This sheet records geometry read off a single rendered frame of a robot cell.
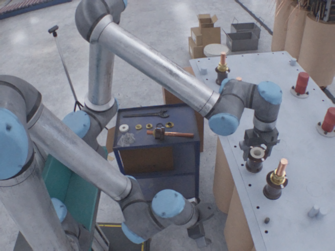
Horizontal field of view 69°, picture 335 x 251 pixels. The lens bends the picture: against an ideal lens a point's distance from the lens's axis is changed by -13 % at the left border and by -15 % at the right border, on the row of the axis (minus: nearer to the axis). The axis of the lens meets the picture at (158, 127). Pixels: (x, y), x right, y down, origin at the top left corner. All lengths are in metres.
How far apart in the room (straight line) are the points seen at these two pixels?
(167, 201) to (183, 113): 1.47
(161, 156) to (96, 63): 1.21
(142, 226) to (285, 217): 0.59
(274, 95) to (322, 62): 2.95
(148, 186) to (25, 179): 2.23
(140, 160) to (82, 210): 1.02
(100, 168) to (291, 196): 0.80
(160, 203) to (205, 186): 2.02
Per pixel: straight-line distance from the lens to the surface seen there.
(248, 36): 5.29
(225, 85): 0.97
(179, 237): 2.56
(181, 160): 2.38
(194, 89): 0.84
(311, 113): 1.64
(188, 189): 2.66
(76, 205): 1.33
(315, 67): 3.86
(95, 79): 1.21
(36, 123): 0.64
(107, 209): 2.81
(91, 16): 0.89
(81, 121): 1.28
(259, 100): 0.95
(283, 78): 1.86
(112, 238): 2.29
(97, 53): 1.12
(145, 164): 2.25
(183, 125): 2.14
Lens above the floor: 2.35
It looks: 44 degrees down
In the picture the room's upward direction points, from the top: 8 degrees counter-clockwise
